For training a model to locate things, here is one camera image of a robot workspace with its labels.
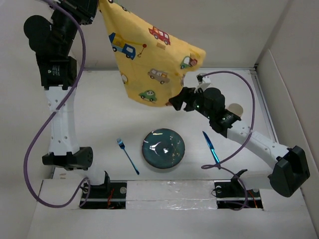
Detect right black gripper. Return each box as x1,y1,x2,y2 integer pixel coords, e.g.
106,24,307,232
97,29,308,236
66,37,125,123
169,86,213,120

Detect yellow car print cloth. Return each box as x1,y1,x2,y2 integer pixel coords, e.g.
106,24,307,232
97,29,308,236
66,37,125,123
98,0,206,107

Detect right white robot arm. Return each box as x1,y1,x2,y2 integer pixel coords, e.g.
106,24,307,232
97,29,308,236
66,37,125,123
169,87,310,197

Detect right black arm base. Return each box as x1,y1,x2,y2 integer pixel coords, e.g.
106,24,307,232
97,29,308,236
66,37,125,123
211,176,263,211

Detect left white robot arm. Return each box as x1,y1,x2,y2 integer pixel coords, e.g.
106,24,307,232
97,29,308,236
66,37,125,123
23,0,111,198

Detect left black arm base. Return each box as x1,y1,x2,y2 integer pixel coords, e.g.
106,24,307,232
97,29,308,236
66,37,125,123
79,181,127,210

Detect blue metal knife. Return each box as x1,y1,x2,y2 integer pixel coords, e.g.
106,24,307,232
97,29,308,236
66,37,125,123
202,131,221,169

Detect teal ceramic plate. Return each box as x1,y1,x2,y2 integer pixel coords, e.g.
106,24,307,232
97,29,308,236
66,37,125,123
142,128,185,170

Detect blue metal fork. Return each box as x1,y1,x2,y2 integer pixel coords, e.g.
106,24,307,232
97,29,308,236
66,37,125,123
117,138,140,175

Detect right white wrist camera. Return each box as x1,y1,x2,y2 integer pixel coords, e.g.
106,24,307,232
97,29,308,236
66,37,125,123
195,73,211,92

